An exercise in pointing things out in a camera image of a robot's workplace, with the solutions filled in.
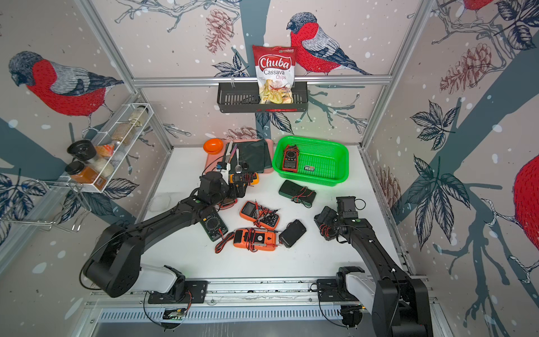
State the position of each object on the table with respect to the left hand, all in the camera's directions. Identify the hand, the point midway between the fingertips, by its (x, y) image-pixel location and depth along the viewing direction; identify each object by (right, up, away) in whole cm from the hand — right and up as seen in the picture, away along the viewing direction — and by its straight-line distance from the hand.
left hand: (242, 178), depth 87 cm
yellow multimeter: (-3, -3, +14) cm, 14 cm away
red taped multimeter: (-7, -12, +5) cm, 15 cm away
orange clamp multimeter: (+6, -24, -5) cm, 26 cm away
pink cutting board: (-21, +8, +28) cm, 36 cm away
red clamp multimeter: (+22, +9, +20) cm, 31 cm away
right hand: (+37, -17, +1) cm, 41 cm away
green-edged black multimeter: (-14, -18, +1) cm, 23 cm away
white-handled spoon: (-6, +4, +23) cm, 24 cm away
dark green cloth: (+2, +10, +28) cm, 30 cm away
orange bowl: (-21, +16, +30) cm, 40 cm away
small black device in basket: (+32, +4, +23) cm, 40 cm away
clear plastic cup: (-36, -11, +2) cm, 38 cm away
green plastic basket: (+45, +9, +27) cm, 53 cm away
